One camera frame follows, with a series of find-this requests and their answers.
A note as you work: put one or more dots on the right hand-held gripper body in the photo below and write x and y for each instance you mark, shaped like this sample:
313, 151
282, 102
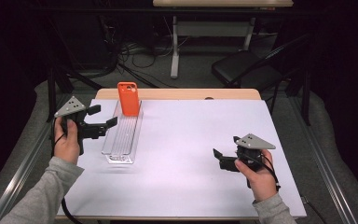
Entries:
251, 141

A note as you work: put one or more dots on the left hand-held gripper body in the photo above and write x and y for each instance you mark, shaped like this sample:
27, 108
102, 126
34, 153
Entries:
71, 107

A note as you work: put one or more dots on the clear plastic bin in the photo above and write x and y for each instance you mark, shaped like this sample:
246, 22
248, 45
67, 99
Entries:
122, 140

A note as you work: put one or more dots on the orange phone case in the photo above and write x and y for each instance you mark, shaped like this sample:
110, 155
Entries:
129, 102

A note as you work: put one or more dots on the person's left hand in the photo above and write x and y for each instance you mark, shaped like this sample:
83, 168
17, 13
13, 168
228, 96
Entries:
68, 146

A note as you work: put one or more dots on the person's right hand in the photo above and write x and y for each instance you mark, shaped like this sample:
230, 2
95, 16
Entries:
261, 183

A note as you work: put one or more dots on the black tripod stand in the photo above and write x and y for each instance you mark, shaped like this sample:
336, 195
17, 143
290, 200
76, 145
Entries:
51, 93

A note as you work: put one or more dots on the white table cover sheet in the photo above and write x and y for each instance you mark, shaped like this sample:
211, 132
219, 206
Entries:
183, 155

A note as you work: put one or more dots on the black folding chair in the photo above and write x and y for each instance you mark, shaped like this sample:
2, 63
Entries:
239, 67

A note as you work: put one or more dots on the white-legged desk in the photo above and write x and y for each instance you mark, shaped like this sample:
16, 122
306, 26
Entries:
211, 28

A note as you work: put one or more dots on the metal floor rail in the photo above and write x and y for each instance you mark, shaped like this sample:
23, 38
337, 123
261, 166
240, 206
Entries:
329, 180
15, 183

